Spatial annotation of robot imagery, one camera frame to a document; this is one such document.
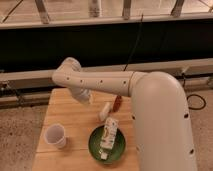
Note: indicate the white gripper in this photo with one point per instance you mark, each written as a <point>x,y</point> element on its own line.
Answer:
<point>83,96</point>

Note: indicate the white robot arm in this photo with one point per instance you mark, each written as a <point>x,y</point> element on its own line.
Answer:
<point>161,116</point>

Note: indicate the white carton box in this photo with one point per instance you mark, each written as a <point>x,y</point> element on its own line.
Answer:
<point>109,133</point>

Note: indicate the green bowl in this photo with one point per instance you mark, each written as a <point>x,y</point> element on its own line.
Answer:
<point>114,154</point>

